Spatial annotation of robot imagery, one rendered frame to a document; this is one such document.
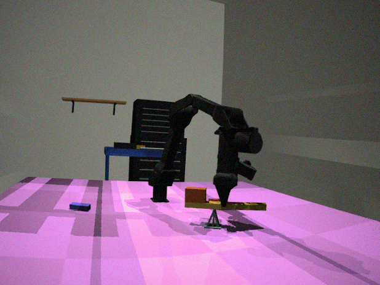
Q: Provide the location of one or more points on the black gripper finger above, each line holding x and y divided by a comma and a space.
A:
223, 193

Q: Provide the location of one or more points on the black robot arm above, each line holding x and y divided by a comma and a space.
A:
235, 136

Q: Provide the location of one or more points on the yellow bar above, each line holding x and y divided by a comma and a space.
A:
195, 197

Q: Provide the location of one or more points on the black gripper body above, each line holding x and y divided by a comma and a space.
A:
225, 169

